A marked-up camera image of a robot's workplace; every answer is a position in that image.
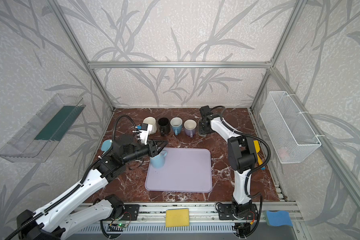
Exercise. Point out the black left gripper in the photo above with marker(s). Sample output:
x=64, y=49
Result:
x=153, y=149

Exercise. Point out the black mug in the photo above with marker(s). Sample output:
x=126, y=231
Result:
x=164, y=126

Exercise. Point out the white faceted mug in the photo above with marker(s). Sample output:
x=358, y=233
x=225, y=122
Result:
x=151, y=121

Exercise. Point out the blue polka dot mug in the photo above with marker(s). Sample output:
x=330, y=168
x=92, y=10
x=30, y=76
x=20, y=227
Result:
x=176, y=124

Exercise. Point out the lavender mug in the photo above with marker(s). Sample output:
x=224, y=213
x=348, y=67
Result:
x=190, y=128

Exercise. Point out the grey mug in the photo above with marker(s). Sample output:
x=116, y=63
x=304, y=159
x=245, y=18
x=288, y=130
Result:
x=204, y=128

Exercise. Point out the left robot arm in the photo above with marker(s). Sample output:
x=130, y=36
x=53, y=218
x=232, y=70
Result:
x=58, y=219

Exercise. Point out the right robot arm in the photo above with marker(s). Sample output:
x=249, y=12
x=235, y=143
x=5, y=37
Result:
x=242, y=156

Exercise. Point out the light blue mug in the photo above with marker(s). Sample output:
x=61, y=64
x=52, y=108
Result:
x=158, y=161

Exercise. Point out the lavender plastic tray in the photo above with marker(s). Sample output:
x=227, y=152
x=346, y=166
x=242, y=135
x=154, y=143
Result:
x=185, y=170

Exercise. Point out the light blue silicone spatula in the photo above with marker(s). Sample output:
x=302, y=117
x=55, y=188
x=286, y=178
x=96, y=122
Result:
x=106, y=146

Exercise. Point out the yellow sponge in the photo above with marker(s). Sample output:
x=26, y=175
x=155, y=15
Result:
x=177, y=218

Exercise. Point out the yellow item on table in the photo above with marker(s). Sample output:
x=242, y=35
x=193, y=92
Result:
x=257, y=147

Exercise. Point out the green circuit board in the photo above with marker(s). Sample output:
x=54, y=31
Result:
x=118, y=227

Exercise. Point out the blue sponge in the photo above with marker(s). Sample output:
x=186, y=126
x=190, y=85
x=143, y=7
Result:
x=278, y=218

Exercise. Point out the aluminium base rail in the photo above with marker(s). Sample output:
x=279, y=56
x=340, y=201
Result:
x=198, y=218

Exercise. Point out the clear plastic wall bin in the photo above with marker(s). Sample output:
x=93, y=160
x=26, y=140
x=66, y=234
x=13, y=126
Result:
x=36, y=141

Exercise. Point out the white wire basket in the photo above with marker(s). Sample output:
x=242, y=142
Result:
x=292, y=136

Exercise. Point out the aluminium frame post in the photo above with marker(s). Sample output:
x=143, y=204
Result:
x=58, y=12

